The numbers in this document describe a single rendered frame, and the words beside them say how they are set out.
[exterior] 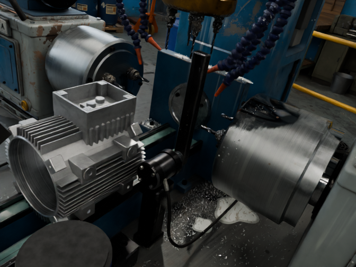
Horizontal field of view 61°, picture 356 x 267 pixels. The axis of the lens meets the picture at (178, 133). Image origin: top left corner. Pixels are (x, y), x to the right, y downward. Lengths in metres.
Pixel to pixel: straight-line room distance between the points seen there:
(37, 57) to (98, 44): 0.22
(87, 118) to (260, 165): 0.33
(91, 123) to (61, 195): 0.13
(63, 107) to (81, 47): 0.35
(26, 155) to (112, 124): 0.19
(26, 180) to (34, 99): 0.47
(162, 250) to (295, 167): 0.37
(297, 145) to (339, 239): 0.17
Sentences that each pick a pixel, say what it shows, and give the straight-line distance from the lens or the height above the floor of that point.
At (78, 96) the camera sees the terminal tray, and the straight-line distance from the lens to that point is 0.64.
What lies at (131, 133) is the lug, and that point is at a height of 1.08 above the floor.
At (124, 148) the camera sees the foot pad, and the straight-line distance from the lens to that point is 0.57.
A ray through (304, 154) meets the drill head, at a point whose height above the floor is 1.13.
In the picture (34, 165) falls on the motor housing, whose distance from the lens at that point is 0.68.
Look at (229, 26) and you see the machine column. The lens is 0.95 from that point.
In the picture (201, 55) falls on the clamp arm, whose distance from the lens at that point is 0.57.
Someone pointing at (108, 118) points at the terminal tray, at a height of 1.12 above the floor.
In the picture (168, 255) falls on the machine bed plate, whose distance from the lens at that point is 0.75.
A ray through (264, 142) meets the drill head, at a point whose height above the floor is 1.12.
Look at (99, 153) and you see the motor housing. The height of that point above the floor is 1.06.
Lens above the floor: 1.39
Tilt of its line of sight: 30 degrees down
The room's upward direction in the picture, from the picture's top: 11 degrees clockwise
